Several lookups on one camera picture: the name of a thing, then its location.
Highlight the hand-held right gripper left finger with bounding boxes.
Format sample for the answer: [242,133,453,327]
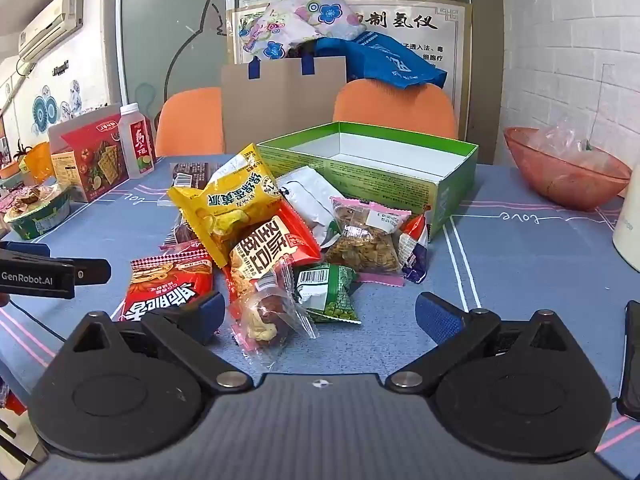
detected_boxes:
[62,290,255,395]

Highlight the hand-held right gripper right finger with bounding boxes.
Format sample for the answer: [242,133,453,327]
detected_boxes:
[385,291,583,395]

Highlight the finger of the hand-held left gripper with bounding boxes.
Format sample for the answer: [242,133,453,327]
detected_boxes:
[55,258,112,287]

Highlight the red striped snack packet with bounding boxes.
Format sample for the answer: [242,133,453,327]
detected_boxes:
[112,247,216,323]

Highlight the clear date snack packet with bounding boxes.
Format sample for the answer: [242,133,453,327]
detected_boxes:
[227,260,318,361]

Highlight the small red white blue packet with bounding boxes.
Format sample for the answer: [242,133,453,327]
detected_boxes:
[397,210,431,283]

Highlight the dark red snack packet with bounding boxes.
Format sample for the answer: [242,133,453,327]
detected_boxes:
[160,212,201,251]

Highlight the red orange snack packet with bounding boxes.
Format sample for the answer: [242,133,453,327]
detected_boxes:
[222,205,322,306]

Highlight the clear pink-edged seed packet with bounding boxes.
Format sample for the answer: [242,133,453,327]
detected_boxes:
[324,196,412,288]

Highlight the yellow chip packet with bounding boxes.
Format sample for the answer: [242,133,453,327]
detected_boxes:
[167,143,291,268]

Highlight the green pea packet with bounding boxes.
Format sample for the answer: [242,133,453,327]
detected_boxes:
[292,263,362,324]

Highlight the dark brown snack packet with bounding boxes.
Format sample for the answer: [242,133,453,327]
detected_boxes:
[171,161,226,191]

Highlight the white foil snack packet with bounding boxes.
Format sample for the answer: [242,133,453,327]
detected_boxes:
[276,167,346,248]

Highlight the green cardboard box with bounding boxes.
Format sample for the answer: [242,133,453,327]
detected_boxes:
[256,121,480,243]

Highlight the instant noodle bowl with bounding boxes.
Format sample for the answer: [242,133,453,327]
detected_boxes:
[2,183,73,241]

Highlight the pink snack packet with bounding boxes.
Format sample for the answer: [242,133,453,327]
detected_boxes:
[0,185,31,221]

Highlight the blue tablecloth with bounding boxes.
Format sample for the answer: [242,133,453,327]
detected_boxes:
[0,154,640,466]

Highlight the orange plastic container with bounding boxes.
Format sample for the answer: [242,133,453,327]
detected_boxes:
[20,141,53,186]

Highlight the red cracker box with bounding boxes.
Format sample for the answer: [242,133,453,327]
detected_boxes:
[48,105,132,203]

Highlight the white drink bottle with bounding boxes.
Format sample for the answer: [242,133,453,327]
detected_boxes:
[118,102,157,179]

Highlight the orange chair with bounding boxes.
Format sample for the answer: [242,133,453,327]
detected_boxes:
[155,86,224,157]
[332,78,459,140]

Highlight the peach plastic bowl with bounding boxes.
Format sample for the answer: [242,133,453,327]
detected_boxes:
[503,126,632,212]

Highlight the black phone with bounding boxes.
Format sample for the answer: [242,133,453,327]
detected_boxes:
[616,300,640,421]

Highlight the white thermos jug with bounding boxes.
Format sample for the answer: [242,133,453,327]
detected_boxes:
[612,160,640,261]

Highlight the clear plastic bag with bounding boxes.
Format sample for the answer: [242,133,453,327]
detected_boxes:
[532,117,618,168]

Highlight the brown paper bag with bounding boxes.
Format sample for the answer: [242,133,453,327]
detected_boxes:
[220,55,347,155]

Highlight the white air conditioner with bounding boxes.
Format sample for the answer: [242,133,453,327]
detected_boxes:
[17,0,85,61]

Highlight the blue fabric bag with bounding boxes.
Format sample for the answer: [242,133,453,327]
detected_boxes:
[310,30,447,92]

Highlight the framed white poster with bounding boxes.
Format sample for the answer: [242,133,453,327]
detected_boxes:
[226,0,473,143]

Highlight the floral cloth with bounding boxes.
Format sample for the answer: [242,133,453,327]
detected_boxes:
[239,0,373,61]

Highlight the blue round wall decals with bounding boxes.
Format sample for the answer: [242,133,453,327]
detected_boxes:
[30,80,83,128]

